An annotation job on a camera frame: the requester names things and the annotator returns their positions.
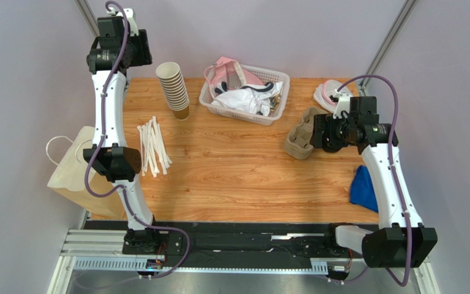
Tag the white plastic basket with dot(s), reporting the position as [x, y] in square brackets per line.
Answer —
[265, 75]

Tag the white crumpled plastic bag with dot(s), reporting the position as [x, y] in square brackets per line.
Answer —
[254, 99]

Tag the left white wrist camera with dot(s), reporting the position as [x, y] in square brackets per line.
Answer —
[130, 14]

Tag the pile of wrapped straws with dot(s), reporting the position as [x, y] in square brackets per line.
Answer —
[154, 158]

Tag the stack of pulp cup carriers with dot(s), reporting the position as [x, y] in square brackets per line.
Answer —
[297, 143]

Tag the blue cloth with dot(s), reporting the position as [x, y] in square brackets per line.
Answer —
[361, 191]

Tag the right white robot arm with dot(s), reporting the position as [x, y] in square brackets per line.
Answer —
[402, 240]

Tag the pink plastic bag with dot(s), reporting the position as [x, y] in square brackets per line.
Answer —
[229, 71]

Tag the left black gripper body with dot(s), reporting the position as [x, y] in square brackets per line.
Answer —
[139, 50]

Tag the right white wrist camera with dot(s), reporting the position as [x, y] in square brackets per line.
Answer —
[342, 100]

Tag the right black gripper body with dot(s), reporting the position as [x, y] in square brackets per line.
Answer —
[319, 131]

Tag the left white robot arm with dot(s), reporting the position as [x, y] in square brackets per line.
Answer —
[112, 165]

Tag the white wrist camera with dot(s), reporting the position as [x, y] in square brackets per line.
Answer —
[342, 100]
[130, 14]

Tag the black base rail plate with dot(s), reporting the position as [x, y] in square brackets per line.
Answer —
[234, 245]

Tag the stack of paper cups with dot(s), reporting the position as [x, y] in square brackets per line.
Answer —
[173, 86]

